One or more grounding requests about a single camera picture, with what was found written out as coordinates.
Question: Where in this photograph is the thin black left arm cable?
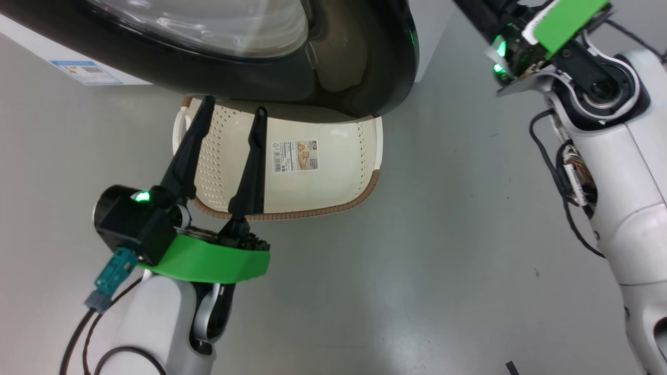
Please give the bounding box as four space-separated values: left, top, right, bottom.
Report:
59 279 167 375

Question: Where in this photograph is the white front-load washing machine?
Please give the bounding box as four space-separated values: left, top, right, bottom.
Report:
0 0 455 86

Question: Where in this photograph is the black washing machine door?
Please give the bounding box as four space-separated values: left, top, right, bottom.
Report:
0 0 421 124

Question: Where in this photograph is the paper product label sticker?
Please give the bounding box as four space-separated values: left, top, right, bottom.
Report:
271 139 320 173

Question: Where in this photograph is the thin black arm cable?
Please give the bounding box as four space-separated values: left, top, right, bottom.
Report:
529 108 606 259
59 279 167 375

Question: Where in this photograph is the teal left camera cable plug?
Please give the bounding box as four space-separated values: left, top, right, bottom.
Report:
84 247 139 314

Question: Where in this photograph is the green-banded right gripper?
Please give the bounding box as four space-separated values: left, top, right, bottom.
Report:
452 0 611 60

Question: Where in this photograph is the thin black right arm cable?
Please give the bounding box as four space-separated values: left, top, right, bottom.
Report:
529 108 606 259

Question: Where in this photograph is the cream laundry basket brown rim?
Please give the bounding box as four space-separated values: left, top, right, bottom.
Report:
172 95 384 221

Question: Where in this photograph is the blue energy label sticker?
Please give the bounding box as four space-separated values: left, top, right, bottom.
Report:
51 60 123 86

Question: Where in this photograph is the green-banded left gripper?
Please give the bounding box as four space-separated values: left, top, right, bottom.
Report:
138 95 271 285

